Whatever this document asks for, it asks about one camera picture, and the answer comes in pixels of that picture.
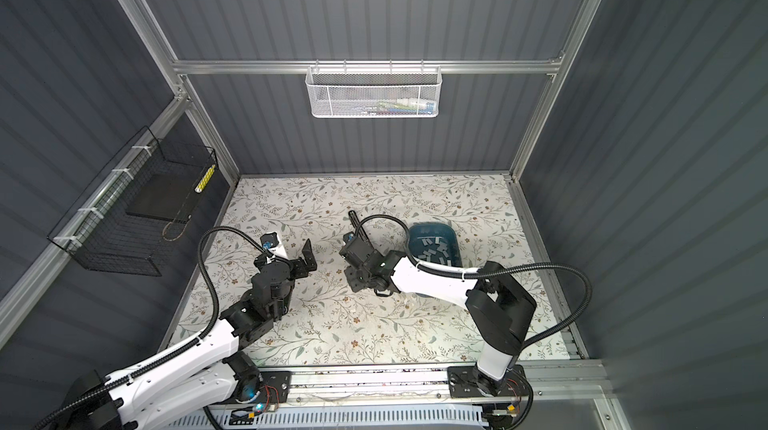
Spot pens in white basket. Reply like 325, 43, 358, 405
357, 98, 438, 117

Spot teal plastic tray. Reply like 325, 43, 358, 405
397, 222, 466, 306

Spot yellow marker pen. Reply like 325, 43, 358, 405
194, 164, 217, 194

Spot black foam pad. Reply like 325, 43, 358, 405
126, 174, 202, 223

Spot black stapler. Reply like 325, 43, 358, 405
348, 210, 368, 240

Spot floral patterned table mat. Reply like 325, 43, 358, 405
206, 175, 532, 366

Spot black wire basket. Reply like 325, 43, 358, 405
47, 129, 218, 277

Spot staple strips in tray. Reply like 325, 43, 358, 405
417, 237, 452, 265

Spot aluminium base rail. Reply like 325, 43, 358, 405
119, 363, 613, 413

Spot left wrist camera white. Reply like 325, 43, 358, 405
260, 232, 287, 259

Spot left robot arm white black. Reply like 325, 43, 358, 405
35, 233, 317, 429

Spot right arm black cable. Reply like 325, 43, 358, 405
353, 213, 594, 350

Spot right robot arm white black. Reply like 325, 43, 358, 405
340, 232, 537, 396

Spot white wire mesh basket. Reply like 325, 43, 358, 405
305, 63, 443, 119

